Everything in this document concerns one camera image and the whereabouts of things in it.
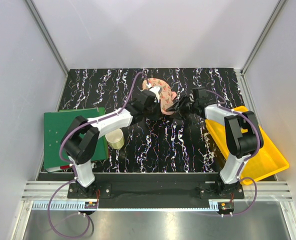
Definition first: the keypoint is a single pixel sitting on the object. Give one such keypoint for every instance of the aluminium rail frame front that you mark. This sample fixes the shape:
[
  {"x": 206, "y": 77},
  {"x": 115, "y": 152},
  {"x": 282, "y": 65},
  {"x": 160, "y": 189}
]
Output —
[{"x": 266, "y": 212}]

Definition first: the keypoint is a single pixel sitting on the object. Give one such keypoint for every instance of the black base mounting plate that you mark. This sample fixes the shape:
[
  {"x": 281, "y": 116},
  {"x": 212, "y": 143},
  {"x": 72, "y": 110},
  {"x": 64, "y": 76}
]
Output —
[{"x": 153, "y": 186}]

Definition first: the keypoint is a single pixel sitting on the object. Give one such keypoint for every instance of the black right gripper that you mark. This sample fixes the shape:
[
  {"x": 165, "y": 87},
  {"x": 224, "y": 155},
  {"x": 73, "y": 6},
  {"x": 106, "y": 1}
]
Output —
[{"x": 174, "y": 107}]

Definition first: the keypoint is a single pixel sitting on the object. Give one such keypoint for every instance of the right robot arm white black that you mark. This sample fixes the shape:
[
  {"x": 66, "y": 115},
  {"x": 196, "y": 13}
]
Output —
[{"x": 242, "y": 134}]

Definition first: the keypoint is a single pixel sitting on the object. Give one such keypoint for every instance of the red folder under binder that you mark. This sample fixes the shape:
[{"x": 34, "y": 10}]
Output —
[{"x": 97, "y": 161}]

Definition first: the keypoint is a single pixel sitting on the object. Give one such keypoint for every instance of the pink floral mesh laundry bag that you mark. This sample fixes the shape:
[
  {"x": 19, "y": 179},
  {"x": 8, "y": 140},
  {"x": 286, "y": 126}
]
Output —
[{"x": 167, "y": 96}]

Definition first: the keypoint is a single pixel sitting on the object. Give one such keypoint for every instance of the cream ceramic mug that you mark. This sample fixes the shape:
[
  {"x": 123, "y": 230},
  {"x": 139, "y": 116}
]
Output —
[{"x": 115, "y": 139}]

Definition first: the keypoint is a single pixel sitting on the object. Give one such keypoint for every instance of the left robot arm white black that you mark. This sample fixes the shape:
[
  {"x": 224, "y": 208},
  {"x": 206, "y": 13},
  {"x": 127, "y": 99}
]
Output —
[{"x": 80, "y": 140}]

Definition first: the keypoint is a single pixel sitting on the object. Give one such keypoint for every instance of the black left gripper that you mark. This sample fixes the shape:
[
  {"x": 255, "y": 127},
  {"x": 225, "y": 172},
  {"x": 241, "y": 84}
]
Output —
[{"x": 158, "y": 111}]

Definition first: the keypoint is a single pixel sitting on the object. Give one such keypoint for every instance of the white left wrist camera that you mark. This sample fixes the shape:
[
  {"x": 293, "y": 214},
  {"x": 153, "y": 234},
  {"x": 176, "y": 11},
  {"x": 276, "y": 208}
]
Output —
[{"x": 156, "y": 90}]

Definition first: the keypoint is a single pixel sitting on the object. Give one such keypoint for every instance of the green binder folder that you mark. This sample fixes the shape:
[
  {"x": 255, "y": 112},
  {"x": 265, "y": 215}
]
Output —
[{"x": 55, "y": 126}]

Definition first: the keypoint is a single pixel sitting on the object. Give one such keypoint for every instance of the yellow plastic tray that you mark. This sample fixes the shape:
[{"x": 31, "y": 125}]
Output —
[{"x": 267, "y": 162}]

